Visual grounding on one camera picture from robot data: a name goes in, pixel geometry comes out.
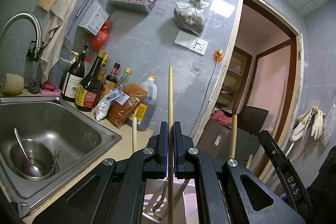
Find grey wall shelf basket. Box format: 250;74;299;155
109;0;154;15

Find dark soy sauce bottle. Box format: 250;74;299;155
75;50;106;112

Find white perforated wall box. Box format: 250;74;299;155
78;0;110;36

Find beige hanging towel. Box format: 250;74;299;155
39;0;77;82

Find spoon in bowl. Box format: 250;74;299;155
14;128;42;177

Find wooden chopstick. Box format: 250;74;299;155
167;66;174;224
131;116;137;153
228;114;238;159

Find white plastic utensil holder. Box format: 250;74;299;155
141;178;199;223

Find loofah sponge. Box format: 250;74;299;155
1;73;24;95

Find dark pump bottle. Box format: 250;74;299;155
61;46;88;102

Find chrome faucet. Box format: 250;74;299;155
1;11;44;61

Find dark cabinet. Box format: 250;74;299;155
197;120;260;165

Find steel bowl in sink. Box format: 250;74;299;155
10;139;55;181

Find red plastic bag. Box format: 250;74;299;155
91;20;110;51

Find orange wall hook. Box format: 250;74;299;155
213;49;223;63

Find pink soap dish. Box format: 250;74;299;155
39;82;61;97

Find white wall switch socket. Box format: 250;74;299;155
174;31;208;56

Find steel kitchen sink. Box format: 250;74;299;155
1;97;122;218

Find white rubber gloves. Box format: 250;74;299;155
290;106;323;143

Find yellow capped clear bottle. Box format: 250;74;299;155
116;68;131;90

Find red capped sauce bottle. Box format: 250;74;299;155
99;63;120;100

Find orange spice bag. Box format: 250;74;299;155
106;84;148;128

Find black monitor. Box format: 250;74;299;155
238;106;269;136

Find large oil jug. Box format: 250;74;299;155
126;75;157;131

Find hanging plastic bag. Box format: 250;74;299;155
174;0;210;36

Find white powder bag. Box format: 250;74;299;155
94;88;122;121

